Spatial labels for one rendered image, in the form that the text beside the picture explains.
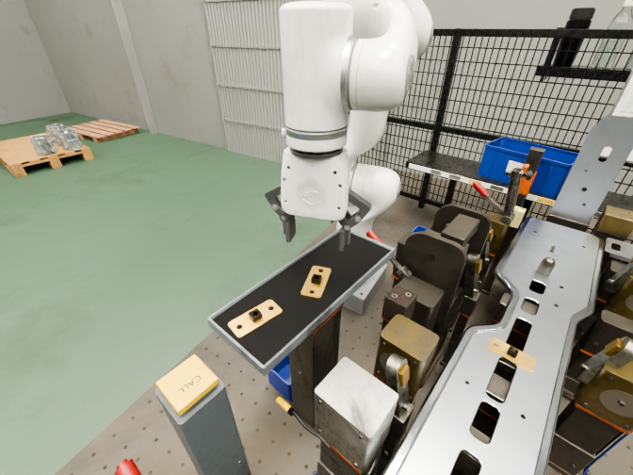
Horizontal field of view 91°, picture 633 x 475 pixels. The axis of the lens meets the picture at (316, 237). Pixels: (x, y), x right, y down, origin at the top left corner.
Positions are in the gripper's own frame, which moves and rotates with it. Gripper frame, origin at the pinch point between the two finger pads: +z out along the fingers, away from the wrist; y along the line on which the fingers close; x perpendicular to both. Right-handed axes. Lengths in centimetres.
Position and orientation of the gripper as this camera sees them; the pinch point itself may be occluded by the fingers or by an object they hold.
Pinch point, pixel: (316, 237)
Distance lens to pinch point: 52.2
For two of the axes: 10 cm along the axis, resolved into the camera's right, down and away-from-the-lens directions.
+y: 9.6, 1.5, -2.3
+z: 0.0, 8.3, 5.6
